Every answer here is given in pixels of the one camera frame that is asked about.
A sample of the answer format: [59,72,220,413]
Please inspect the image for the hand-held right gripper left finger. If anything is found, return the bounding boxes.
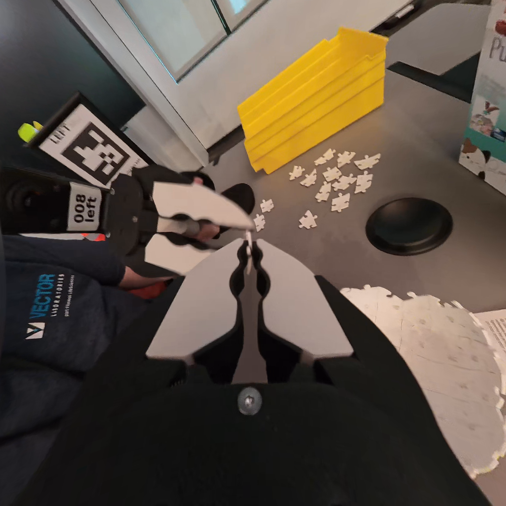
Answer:
[145,238,246,383]

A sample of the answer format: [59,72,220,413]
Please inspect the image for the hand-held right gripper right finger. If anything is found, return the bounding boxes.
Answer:
[252,237,354,383]

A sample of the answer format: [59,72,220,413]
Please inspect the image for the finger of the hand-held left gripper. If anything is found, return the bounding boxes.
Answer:
[144,233,220,277]
[152,181,256,231]

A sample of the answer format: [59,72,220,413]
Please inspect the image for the puzzle pieces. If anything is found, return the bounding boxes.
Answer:
[253,148,382,232]

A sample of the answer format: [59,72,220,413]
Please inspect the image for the partly built puzzle ball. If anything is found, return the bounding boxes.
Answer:
[340,285,506,475]

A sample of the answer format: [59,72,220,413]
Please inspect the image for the black round ball stand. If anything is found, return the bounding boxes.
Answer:
[366,198,453,256]

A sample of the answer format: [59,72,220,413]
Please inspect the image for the colourful puzzle box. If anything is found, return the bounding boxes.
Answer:
[459,0,506,186]

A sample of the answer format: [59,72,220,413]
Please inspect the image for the person's dark clothing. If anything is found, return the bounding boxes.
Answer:
[0,235,174,443]

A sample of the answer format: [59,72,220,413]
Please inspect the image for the yellow plastic bin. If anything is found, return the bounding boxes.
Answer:
[237,27,389,174]

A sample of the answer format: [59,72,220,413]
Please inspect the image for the white framed glass partition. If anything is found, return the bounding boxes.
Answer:
[55,0,285,159]

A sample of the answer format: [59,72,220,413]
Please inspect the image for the white instruction leaflet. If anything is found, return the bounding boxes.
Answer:
[472,309,506,356]

